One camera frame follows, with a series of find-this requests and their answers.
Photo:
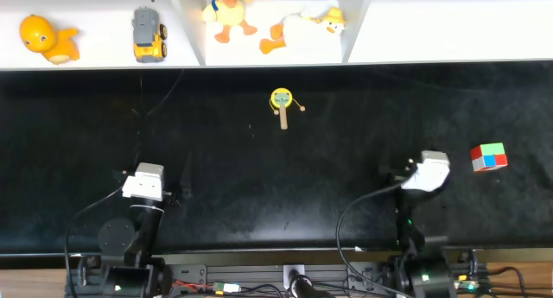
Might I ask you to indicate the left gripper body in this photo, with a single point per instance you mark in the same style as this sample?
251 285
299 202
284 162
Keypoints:
170 198

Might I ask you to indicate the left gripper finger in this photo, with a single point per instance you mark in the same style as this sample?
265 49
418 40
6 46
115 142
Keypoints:
121 175
187 179

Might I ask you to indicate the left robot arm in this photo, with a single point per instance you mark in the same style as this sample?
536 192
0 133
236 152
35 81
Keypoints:
144 233

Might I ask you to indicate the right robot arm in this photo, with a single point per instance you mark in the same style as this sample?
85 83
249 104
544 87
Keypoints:
425 276

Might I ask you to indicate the yellow rattle drum toy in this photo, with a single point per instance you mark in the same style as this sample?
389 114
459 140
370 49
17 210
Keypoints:
281 98

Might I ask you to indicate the grey and yellow toy truck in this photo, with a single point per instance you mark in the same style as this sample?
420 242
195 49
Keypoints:
147 30

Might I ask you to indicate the yellow rubber duck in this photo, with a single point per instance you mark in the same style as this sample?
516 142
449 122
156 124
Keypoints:
43 36

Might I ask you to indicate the yellow plush duck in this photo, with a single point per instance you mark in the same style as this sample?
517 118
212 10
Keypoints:
229 13

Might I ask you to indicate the white plush duck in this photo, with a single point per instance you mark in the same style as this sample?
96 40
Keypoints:
302 32

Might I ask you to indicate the white shelf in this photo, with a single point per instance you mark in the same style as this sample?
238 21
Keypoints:
432 30

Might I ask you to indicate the many-coloured puzzle cube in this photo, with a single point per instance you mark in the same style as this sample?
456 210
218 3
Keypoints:
489 156

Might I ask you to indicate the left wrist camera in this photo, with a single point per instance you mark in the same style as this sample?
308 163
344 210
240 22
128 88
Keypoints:
144 181

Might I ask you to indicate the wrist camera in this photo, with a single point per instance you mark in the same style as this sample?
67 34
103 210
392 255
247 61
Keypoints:
144 181
427 170

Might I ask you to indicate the mounting rail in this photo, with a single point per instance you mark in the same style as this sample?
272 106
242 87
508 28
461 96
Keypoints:
259 272

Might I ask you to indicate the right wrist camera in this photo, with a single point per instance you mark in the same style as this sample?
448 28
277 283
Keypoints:
427 170

